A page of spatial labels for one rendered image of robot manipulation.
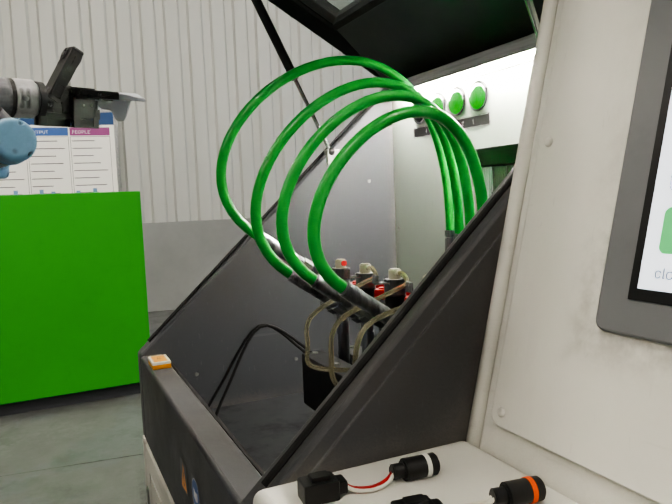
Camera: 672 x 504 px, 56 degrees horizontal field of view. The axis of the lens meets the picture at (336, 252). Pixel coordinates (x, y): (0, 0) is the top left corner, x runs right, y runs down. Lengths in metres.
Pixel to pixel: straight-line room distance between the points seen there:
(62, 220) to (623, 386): 3.77
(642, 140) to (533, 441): 0.26
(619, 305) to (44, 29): 7.28
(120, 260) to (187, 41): 3.96
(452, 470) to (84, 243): 3.65
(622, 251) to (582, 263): 0.04
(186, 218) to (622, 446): 6.96
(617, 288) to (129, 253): 3.76
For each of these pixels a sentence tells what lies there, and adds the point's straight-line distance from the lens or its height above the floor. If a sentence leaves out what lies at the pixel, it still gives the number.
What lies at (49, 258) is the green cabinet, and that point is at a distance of 4.10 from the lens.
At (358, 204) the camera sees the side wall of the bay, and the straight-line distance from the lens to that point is 1.30.
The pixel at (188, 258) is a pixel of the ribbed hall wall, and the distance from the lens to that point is 7.36.
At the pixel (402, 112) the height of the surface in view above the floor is 1.31.
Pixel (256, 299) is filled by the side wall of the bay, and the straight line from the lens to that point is 1.23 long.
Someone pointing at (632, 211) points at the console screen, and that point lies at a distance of 0.54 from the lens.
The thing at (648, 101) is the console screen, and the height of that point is 1.29.
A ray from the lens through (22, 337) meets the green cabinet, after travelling 4.16.
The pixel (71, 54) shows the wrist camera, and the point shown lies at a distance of 1.43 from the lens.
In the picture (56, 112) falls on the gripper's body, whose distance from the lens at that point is 1.41.
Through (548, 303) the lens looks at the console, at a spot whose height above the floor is 1.12.
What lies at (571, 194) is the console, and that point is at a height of 1.22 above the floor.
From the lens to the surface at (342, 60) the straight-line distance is 0.96.
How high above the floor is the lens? 1.22
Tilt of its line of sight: 5 degrees down
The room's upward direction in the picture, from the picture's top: 2 degrees counter-clockwise
